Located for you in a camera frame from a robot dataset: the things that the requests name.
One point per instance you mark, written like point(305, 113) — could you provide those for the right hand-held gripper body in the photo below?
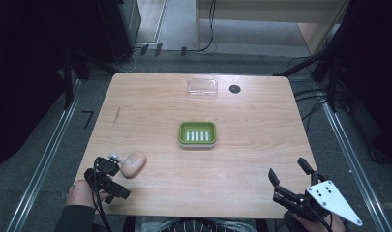
point(315, 199)

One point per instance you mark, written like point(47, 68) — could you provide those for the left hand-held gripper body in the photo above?
point(105, 183)

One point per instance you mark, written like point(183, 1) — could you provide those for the tan bread roll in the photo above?
point(133, 164)

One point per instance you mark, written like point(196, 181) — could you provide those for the person's right hand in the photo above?
point(316, 224)

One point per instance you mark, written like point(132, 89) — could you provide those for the person's left hand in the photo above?
point(81, 194)

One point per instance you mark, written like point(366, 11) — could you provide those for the black floor tape mark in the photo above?
point(87, 118)

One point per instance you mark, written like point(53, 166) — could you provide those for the green soap dish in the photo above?
point(197, 134)

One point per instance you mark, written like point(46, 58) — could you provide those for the black metal stand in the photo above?
point(75, 69)
point(319, 69)

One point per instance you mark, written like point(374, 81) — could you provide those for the clear plastic lid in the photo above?
point(202, 88)

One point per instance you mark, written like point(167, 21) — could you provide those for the light wooden cabinet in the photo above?
point(271, 19)

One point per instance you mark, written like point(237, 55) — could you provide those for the metal floor rail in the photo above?
point(43, 161)
point(353, 164)

